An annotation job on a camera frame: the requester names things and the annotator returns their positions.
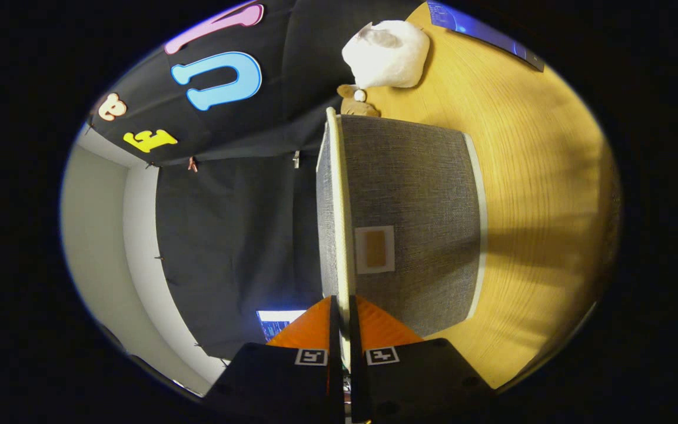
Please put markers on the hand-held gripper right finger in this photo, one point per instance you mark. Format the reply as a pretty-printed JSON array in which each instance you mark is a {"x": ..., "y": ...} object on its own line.
[{"x": 355, "y": 377}]

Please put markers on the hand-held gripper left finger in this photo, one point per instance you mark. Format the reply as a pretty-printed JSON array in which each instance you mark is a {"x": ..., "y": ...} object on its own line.
[{"x": 335, "y": 377}]

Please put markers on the grey fabric storage box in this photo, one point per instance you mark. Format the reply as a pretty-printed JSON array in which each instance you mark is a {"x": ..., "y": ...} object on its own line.
[{"x": 415, "y": 188}]

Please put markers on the computer monitor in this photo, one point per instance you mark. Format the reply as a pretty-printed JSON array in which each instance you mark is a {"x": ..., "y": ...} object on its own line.
[{"x": 277, "y": 324}]

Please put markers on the silver cloth clip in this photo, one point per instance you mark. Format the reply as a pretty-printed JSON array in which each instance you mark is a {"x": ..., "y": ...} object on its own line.
[{"x": 296, "y": 159}]

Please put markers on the red cloth clip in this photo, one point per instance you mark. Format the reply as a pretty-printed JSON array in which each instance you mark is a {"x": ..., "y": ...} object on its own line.
[{"x": 192, "y": 164}]

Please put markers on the brown plush toy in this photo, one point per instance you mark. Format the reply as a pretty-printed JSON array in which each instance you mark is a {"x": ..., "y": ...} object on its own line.
[{"x": 354, "y": 106}]

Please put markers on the white plush toy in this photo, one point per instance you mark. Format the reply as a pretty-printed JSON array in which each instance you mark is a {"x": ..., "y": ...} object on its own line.
[{"x": 386, "y": 56}]

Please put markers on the dark blue book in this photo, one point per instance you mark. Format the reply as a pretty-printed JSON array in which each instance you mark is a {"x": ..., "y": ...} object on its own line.
[{"x": 474, "y": 26}]

